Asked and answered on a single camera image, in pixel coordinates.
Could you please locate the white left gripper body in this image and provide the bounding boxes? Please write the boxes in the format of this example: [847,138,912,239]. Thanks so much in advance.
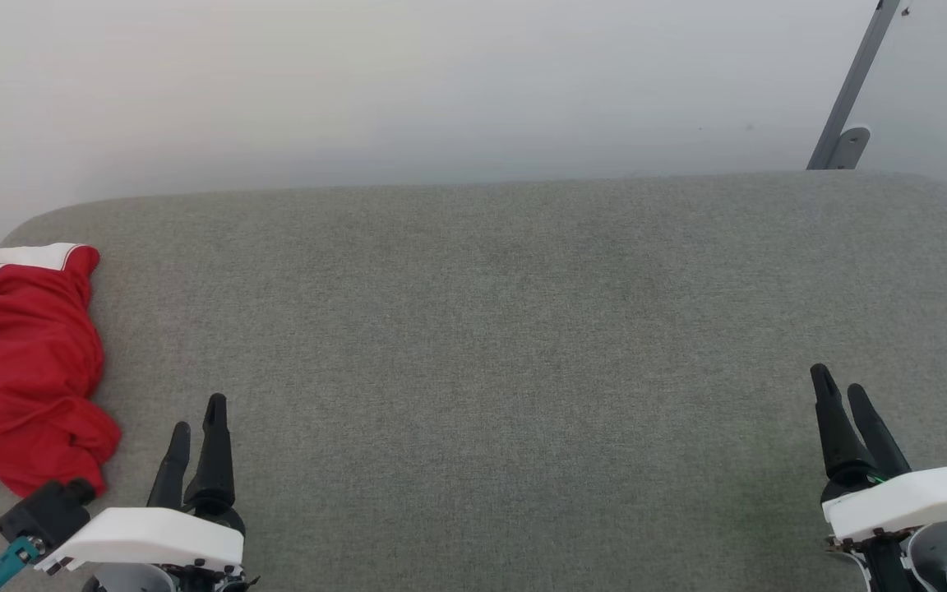
[34,493,259,592]

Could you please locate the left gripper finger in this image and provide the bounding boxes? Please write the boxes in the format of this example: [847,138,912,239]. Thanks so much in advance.
[147,422,192,509]
[183,393,238,515]

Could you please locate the teal cable plug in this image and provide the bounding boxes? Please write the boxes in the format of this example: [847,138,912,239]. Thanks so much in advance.
[0,534,43,592]

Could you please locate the grey post foot bracket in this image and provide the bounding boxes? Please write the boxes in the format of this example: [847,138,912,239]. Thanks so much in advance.
[831,125,871,171]

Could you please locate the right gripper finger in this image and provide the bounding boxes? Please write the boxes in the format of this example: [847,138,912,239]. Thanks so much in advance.
[847,383,912,479]
[810,363,877,488]

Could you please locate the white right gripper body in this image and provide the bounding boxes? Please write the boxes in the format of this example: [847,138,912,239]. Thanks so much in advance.
[821,465,947,592]

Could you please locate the red and white jersey shirt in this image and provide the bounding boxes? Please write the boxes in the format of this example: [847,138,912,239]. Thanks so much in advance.
[0,243,122,499]

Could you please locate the grey metal post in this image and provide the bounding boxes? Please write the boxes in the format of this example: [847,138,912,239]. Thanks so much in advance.
[806,0,902,171]

